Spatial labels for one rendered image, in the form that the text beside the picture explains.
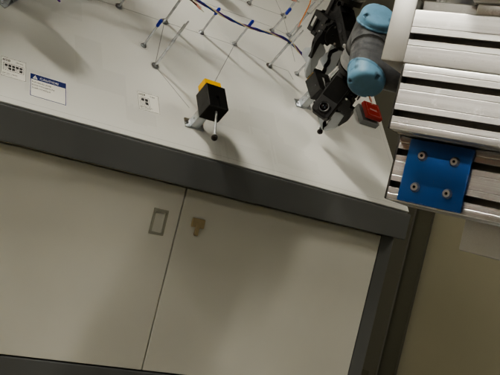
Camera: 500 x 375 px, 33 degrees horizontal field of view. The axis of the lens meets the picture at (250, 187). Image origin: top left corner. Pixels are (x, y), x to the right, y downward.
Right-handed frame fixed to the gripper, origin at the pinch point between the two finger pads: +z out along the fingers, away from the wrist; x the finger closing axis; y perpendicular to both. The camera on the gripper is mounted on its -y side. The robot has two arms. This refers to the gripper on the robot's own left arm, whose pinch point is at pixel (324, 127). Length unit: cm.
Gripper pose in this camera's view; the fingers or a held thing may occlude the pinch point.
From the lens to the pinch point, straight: 199.4
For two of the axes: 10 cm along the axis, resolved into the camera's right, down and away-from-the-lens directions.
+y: 5.3, -6.1, 5.9
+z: -2.3, 5.7, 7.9
